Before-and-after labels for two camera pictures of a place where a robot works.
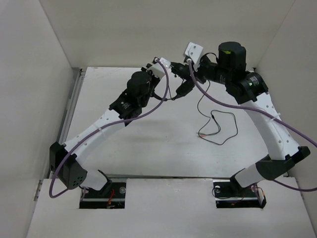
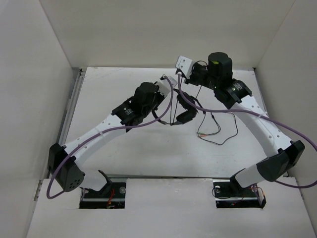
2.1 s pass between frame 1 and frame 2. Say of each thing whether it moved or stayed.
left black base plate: stayed
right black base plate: stayed
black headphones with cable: moved
